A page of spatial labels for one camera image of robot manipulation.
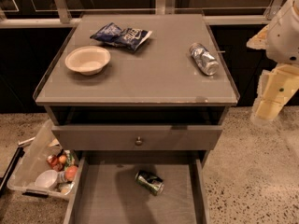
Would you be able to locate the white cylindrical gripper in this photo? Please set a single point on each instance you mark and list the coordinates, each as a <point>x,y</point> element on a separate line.
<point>285,36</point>

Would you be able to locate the green soda can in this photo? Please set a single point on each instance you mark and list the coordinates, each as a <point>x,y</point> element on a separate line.
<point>153,183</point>

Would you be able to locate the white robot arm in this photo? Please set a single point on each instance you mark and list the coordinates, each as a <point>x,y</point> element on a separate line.
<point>280,40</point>

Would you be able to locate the silver soda can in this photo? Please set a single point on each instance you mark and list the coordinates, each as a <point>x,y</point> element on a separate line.
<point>206,62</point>

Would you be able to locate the grey drawer cabinet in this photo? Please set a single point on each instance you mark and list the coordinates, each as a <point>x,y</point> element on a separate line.
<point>158,84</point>

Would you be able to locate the closed upper drawer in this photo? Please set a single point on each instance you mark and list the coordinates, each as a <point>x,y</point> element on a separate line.
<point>137,137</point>

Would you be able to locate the open middle drawer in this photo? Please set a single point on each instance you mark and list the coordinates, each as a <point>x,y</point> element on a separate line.
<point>105,192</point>

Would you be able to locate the blue chip bag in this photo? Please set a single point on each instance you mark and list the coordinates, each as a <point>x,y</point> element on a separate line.
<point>130,38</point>

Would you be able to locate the white paper bowl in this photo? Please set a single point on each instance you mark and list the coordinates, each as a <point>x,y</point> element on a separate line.
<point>88,61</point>

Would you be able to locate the orange fruit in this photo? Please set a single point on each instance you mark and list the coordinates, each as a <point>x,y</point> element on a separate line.
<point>70,172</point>

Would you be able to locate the red snack packet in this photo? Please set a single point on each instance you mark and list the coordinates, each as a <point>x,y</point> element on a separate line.
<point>54,163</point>

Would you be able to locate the clear plastic storage bin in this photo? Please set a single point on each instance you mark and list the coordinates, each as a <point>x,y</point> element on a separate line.
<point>34,162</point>

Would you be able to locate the metal railing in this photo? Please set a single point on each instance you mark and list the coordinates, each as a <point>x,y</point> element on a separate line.
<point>68,13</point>

